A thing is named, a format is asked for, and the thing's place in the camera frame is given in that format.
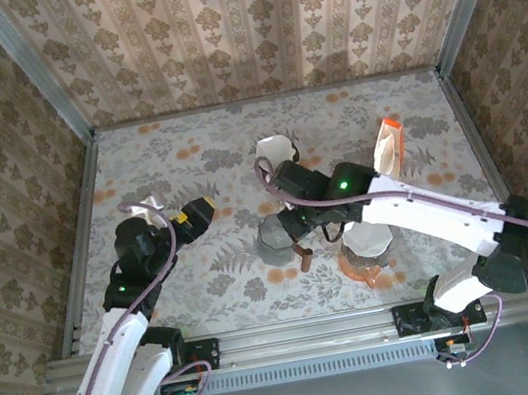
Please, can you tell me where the slotted grey cable duct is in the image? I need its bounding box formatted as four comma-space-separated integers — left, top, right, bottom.
137, 334, 442, 395

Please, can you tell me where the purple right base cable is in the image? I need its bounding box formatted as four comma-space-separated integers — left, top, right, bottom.
436, 293, 515, 371

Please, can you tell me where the orange coffee filter pack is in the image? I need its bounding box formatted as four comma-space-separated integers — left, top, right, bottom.
365, 114, 413, 181

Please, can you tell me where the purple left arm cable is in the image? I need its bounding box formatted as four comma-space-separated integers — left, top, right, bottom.
28, 194, 205, 395

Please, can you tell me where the smoky glass server wooden handle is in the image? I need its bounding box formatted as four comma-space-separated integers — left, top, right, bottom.
252, 209, 318, 280

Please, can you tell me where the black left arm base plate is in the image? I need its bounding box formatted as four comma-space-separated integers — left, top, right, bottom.
182, 335, 225, 374

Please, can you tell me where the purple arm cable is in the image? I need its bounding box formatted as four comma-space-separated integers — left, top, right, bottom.
251, 111, 528, 318
28, 194, 205, 395

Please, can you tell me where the aluminium table edge rail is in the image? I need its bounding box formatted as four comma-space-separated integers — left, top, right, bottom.
26, 131, 136, 362
437, 58, 528, 283
92, 67, 444, 137

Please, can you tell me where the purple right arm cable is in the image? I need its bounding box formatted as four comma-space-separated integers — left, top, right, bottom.
251, 111, 528, 318

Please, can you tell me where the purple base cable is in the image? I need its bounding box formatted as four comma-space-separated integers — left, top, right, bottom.
158, 362, 214, 395
436, 293, 515, 371

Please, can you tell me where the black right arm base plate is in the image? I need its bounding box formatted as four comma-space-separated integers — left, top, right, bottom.
390, 300, 435, 340

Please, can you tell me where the aluminium mounting beam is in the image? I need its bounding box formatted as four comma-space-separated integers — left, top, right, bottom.
43, 282, 528, 395

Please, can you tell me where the orange glass server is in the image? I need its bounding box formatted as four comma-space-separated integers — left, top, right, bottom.
336, 240, 406, 295

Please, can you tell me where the floral patterned tablecloth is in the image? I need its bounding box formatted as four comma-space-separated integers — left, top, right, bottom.
33, 62, 528, 358

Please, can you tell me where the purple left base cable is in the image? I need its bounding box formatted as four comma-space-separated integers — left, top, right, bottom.
158, 362, 214, 395

